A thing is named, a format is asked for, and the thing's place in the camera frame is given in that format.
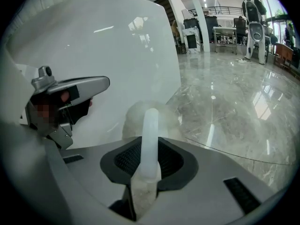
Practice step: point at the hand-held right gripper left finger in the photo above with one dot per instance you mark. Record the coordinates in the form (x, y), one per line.
(93, 172)

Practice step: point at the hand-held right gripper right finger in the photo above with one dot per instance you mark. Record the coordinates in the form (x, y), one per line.
(211, 172)

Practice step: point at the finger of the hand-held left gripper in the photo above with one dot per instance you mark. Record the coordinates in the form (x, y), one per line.
(93, 84)

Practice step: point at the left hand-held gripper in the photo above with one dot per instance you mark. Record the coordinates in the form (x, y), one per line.
(14, 97)

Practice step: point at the white bathtub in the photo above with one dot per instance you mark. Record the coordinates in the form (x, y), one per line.
(105, 43)

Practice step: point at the person's left hand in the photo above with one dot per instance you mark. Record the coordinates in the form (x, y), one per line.
(65, 96)

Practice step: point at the brown staircase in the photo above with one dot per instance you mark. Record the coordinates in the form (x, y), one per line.
(164, 10)

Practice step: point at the white marble pattern cabinet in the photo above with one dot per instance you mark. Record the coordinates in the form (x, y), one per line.
(192, 40)

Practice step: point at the white power strip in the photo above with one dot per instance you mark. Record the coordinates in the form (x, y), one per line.
(241, 60)

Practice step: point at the dark tall cabinet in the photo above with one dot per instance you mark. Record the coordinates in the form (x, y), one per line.
(211, 26)

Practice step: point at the metal work table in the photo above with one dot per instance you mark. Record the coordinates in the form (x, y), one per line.
(223, 35)

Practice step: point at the small wooden desk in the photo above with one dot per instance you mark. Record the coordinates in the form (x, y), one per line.
(284, 55)

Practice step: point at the black office chair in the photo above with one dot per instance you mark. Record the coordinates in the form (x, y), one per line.
(241, 29)

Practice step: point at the black balcony railing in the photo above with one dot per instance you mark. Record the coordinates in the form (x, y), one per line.
(222, 9)

